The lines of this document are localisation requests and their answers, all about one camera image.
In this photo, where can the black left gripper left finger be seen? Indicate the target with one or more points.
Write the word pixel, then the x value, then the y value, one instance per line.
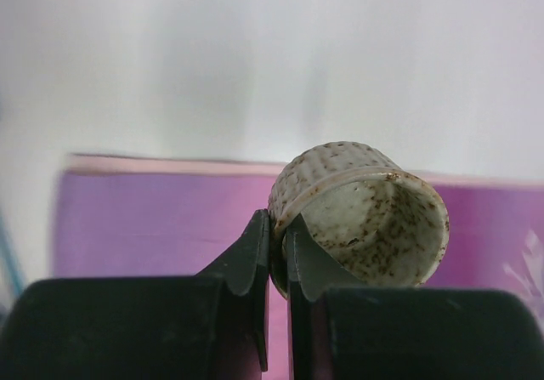
pixel 212 325

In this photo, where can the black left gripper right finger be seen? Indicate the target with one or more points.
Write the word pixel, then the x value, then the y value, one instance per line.
pixel 341 329

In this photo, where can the speckled ceramic cup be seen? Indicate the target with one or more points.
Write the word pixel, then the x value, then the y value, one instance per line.
pixel 385 226

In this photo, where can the purple princess placemat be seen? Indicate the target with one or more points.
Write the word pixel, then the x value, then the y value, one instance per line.
pixel 126 217

